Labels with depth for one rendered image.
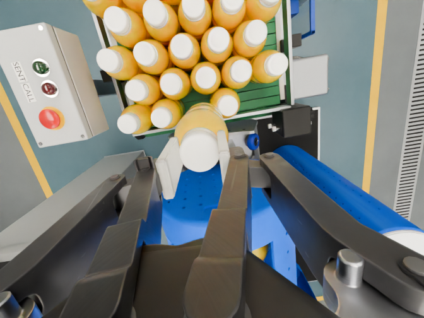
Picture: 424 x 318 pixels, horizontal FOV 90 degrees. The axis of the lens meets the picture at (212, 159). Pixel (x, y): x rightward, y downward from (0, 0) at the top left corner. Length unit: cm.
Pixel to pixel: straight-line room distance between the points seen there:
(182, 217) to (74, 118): 28
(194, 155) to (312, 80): 56
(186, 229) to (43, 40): 39
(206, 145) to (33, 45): 38
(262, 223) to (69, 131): 39
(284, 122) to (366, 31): 136
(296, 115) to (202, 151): 38
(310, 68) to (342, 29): 107
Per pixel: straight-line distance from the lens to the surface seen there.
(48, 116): 49
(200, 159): 20
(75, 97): 48
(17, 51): 52
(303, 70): 71
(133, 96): 45
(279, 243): 42
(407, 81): 205
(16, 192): 224
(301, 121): 56
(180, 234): 39
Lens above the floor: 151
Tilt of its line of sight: 71 degrees down
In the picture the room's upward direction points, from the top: 175 degrees clockwise
